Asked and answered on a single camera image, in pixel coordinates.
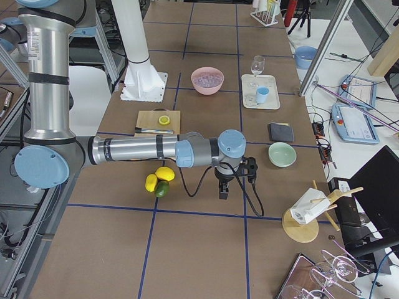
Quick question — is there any lemon half slice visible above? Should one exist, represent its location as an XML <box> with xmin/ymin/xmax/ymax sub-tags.
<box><xmin>158</xmin><ymin>115</ymin><xmax>170</xmax><ymax>126</ymax></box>

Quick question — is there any dark wooden tray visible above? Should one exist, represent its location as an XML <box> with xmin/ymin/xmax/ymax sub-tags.
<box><xmin>275</xmin><ymin>253</ymin><xmax>328</xmax><ymax>299</ymax></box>

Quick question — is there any green lime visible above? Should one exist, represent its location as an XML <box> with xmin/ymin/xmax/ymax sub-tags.
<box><xmin>154</xmin><ymin>181</ymin><xmax>170</xmax><ymax>198</ymax></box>

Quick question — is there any wooden cutting board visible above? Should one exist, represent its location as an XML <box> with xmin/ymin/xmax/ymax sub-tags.
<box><xmin>135</xmin><ymin>110</ymin><xmax>181</xmax><ymax>136</ymax></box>

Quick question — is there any blue teach pendant tablet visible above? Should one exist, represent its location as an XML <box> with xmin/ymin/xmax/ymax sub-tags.
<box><xmin>331</xmin><ymin>103</ymin><xmax>380</xmax><ymax>145</ymax></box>
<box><xmin>338</xmin><ymin>75</ymin><xmax>377</xmax><ymax>110</ymax></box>

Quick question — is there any white wire cup rack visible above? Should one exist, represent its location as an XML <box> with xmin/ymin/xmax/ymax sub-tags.
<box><xmin>250</xmin><ymin>0</ymin><xmax>281</xmax><ymax>27</ymax></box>

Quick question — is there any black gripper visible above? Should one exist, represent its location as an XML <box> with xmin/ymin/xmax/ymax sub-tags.
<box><xmin>214</xmin><ymin>169</ymin><xmax>235</xmax><ymax>200</ymax></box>

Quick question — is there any hanging wine glass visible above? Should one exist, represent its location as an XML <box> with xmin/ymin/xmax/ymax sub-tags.
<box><xmin>321</xmin><ymin>235</ymin><xmax>370</xmax><ymax>283</ymax></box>

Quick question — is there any pile of clear ice cubes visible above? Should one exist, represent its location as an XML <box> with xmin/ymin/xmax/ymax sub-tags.
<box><xmin>193</xmin><ymin>72</ymin><xmax>224</xmax><ymax>88</ymax></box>

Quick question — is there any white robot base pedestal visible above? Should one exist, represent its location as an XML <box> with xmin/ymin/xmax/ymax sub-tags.
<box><xmin>112</xmin><ymin>0</ymin><xmax>168</xmax><ymax>103</ymax></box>

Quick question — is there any aluminium frame post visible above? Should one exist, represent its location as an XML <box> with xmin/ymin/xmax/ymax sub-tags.
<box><xmin>299</xmin><ymin>0</ymin><xmax>354</xmax><ymax>97</ymax></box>

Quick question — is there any grey folded cloth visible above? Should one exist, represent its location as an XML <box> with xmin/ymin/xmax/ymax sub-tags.
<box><xmin>268</xmin><ymin>122</ymin><xmax>295</xmax><ymax>142</ymax></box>

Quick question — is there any metal cylinder with black cap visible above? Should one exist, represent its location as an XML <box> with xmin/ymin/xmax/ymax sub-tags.
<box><xmin>135</xmin><ymin>127</ymin><xmax>174</xmax><ymax>135</ymax></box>

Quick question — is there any cream bear tray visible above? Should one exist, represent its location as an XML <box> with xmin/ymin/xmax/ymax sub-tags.
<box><xmin>241</xmin><ymin>74</ymin><xmax>280</xmax><ymax>110</ymax></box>

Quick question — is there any blue bowl with cutlery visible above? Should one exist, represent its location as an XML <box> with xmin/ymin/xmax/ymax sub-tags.
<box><xmin>294</xmin><ymin>46</ymin><xmax>317</xmax><ymax>69</ymax></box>

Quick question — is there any blue plastic cup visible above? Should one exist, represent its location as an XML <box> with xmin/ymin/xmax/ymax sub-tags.
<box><xmin>255</xmin><ymin>86</ymin><xmax>269</xmax><ymax>105</ymax></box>

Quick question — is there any wooden mug tree stand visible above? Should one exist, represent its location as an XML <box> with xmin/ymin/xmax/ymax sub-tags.
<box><xmin>282</xmin><ymin>181</ymin><xmax>363</xmax><ymax>244</ymax></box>

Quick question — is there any yellow lemon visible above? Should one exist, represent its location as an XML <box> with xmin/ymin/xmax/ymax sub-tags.
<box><xmin>145</xmin><ymin>174</ymin><xmax>158</xmax><ymax>192</ymax></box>
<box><xmin>155</xmin><ymin>166</ymin><xmax>175</xmax><ymax>181</ymax></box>

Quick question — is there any pink bowl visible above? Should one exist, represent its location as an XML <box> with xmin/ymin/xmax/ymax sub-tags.
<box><xmin>191</xmin><ymin>67</ymin><xmax>224</xmax><ymax>95</ymax></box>

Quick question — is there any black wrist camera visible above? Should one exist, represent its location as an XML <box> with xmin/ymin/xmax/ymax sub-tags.
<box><xmin>240</xmin><ymin>157</ymin><xmax>258</xmax><ymax>184</ymax></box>

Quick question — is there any green bowl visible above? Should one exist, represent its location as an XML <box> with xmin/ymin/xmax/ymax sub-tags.
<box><xmin>268</xmin><ymin>142</ymin><xmax>297</xmax><ymax>168</ymax></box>

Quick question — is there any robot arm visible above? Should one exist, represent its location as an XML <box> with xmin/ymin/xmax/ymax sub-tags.
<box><xmin>1</xmin><ymin>1</ymin><xmax>246</xmax><ymax>200</ymax></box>

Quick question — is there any clear wine glass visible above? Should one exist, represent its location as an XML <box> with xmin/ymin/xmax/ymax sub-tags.
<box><xmin>248</xmin><ymin>55</ymin><xmax>266</xmax><ymax>88</ymax></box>

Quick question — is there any black monitor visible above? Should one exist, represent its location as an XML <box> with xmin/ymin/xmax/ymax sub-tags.
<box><xmin>329</xmin><ymin>145</ymin><xmax>398</xmax><ymax>257</ymax></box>

